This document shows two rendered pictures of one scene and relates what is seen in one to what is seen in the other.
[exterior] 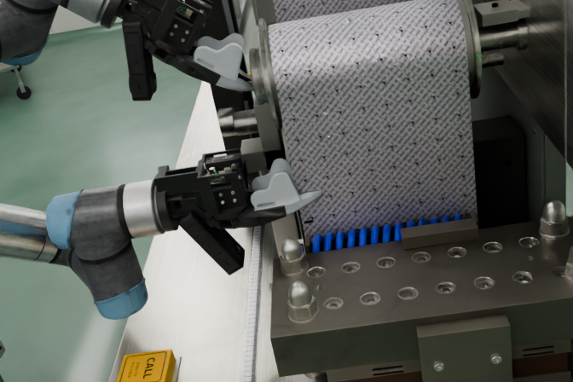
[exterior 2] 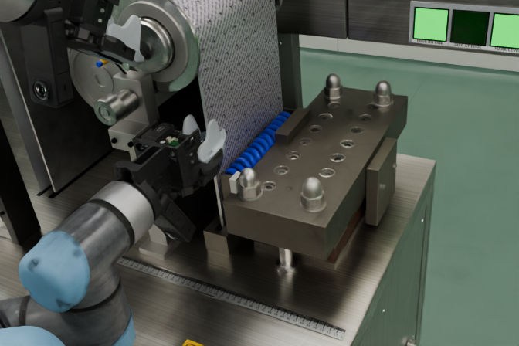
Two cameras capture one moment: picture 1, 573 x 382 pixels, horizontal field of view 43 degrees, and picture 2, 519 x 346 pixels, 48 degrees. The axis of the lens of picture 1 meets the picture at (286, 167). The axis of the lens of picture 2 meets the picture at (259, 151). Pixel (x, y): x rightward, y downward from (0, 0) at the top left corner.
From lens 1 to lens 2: 0.78 m
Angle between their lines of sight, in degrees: 56
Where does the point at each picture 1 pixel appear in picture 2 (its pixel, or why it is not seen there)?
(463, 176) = (276, 83)
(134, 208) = (133, 210)
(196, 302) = not seen: hidden behind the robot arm
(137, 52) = (62, 45)
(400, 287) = (328, 158)
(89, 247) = (105, 283)
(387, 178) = (249, 101)
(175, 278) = not seen: hidden behind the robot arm
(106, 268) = (118, 297)
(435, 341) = (381, 169)
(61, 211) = (68, 257)
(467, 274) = (341, 132)
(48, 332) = not seen: outside the picture
